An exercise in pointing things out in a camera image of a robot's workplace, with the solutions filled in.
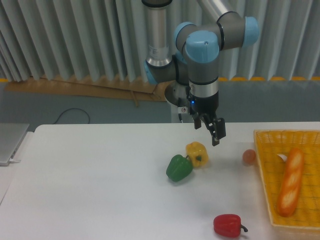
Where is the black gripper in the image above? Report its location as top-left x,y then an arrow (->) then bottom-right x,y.
188,92 -> 226,146

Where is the red bell pepper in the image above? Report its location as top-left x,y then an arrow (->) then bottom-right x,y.
213,214 -> 248,238

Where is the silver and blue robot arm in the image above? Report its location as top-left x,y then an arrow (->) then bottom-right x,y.
143,0 -> 260,146

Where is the yellow woven basket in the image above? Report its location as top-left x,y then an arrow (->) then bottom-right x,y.
253,129 -> 320,231

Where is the white tag in basket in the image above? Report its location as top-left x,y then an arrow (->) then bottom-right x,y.
277,154 -> 288,162

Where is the yellow bell pepper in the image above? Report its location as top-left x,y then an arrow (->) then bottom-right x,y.
185,141 -> 209,168

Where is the green bell pepper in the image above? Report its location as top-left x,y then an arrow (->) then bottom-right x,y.
166,154 -> 193,182

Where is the brown egg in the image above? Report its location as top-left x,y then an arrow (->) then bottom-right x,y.
242,149 -> 256,165

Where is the toy baguette bread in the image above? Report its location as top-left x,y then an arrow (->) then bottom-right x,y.
276,148 -> 305,217

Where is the flat brown cardboard sheet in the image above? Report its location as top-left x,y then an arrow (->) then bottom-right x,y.
5,74 -> 171,107

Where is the silver laptop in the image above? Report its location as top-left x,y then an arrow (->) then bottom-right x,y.
0,123 -> 29,167

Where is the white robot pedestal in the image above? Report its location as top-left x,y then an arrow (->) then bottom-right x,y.
164,81 -> 194,123

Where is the black floor cable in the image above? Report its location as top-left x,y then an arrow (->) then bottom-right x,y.
51,107 -> 91,125

